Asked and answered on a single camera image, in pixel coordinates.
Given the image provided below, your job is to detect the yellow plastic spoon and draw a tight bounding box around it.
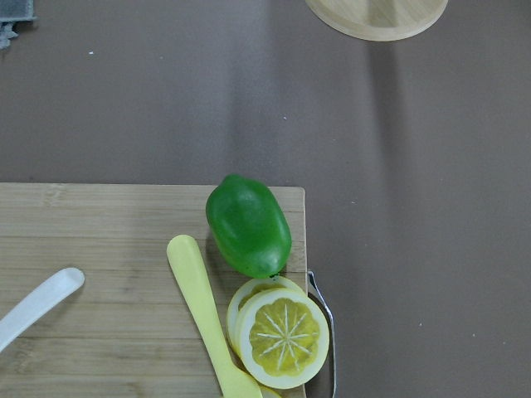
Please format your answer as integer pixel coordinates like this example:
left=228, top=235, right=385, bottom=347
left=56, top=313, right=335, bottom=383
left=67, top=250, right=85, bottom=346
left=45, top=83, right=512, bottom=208
left=167, top=235, right=262, bottom=397

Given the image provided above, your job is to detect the green toy pepper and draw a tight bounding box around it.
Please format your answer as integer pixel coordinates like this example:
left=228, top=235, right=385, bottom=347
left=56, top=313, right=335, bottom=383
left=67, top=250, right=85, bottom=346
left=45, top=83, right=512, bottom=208
left=206, top=174, right=292, bottom=279

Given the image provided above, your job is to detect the back lemon slice toy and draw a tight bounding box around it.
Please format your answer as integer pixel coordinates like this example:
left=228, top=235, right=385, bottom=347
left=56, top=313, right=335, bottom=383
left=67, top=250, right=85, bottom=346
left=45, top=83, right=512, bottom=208
left=227, top=275, right=305, bottom=355

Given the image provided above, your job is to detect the lemon slice toy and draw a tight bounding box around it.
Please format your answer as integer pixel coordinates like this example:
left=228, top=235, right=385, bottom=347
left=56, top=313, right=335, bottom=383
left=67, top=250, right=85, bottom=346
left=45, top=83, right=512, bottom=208
left=232, top=288, right=329, bottom=390
left=227, top=275, right=305, bottom=355

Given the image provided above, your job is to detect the front lemon slice toy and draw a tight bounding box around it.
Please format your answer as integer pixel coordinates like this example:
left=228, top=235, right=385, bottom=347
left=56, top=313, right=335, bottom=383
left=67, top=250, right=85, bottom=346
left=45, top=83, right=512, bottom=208
left=232, top=288, right=329, bottom=390

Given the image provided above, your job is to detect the wooden cutting board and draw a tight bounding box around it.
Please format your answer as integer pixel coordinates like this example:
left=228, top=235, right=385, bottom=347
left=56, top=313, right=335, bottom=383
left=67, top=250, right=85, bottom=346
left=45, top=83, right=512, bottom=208
left=0, top=182, right=308, bottom=398

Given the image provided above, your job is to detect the round wooden stand base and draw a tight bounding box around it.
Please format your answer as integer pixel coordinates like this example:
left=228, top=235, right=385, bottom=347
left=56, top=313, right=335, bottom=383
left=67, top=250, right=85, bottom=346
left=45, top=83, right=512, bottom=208
left=306, top=0, right=448, bottom=41

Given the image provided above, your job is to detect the grey metal fixture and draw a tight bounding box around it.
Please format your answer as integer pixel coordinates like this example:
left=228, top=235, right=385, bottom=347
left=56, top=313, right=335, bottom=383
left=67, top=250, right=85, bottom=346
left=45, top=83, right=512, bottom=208
left=0, top=0, right=36, bottom=50

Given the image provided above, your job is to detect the metal wire handle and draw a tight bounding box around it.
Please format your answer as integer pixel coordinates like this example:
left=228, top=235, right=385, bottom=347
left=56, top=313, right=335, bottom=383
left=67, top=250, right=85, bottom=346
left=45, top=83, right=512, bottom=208
left=307, top=270, right=338, bottom=397

